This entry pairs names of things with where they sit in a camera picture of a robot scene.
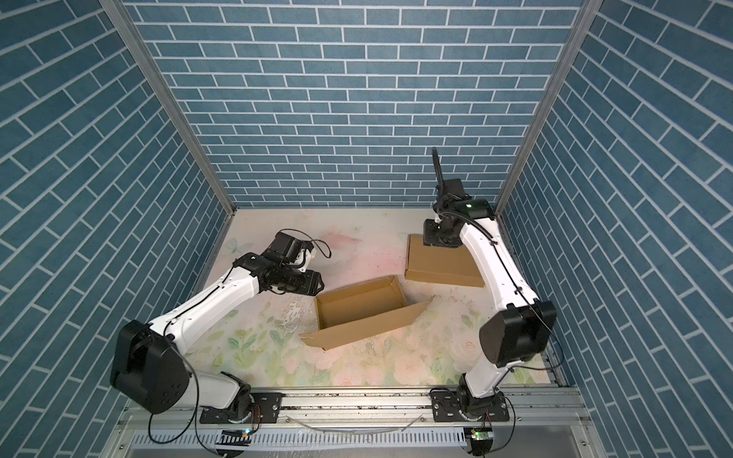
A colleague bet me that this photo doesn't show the cardboard box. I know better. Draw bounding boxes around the cardboard box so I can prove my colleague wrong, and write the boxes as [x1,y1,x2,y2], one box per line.
[405,234,485,288]
[300,276,431,350]

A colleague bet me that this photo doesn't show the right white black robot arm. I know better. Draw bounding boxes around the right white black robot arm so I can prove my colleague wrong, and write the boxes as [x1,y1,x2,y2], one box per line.
[423,177,557,417]

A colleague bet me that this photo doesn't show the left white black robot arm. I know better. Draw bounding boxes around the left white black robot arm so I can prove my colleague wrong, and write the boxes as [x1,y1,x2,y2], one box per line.
[110,229,331,423]

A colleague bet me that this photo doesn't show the left green circuit board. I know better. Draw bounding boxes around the left green circuit board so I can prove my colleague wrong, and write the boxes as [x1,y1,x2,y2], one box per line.
[215,429,252,450]

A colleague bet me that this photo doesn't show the green circuit board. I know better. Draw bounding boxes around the green circuit board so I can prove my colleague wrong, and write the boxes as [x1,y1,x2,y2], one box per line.
[464,427,494,448]
[215,429,252,450]

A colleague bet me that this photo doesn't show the right green circuit board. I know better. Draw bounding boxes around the right green circuit board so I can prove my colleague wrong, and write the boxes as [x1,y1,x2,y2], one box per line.
[464,427,494,448]

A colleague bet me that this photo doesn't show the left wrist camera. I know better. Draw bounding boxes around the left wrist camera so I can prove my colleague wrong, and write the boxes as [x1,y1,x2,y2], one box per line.
[290,247,315,272]

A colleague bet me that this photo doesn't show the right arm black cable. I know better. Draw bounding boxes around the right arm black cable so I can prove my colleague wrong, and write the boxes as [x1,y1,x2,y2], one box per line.
[430,147,567,453]

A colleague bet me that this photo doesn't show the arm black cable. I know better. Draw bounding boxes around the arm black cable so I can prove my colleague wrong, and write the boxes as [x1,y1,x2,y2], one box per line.
[430,147,567,453]
[146,227,333,457]

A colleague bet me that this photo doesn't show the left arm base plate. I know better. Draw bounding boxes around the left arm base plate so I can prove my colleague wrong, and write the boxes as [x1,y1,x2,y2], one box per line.
[200,392,284,427]

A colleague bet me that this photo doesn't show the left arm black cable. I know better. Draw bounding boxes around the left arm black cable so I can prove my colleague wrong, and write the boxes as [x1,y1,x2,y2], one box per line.
[146,227,333,457]

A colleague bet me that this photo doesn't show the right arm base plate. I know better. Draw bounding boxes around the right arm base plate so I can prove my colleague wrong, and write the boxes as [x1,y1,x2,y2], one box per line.
[429,387,510,423]

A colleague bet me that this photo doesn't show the aluminium mounting rail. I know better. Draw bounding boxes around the aluminium mounting rail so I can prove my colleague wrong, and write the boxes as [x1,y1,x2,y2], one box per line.
[102,385,605,457]

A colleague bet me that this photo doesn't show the right aluminium corner post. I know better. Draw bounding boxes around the right aluminium corner post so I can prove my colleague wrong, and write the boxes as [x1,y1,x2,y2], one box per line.
[494,0,602,215]

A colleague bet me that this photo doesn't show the aluminium corner post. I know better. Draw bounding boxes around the aluminium corner post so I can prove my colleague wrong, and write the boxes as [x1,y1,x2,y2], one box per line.
[99,0,236,217]
[494,0,602,215]

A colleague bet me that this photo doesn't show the left aluminium corner post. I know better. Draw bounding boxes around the left aluminium corner post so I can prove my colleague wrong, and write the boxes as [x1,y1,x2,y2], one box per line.
[99,0,236,217]

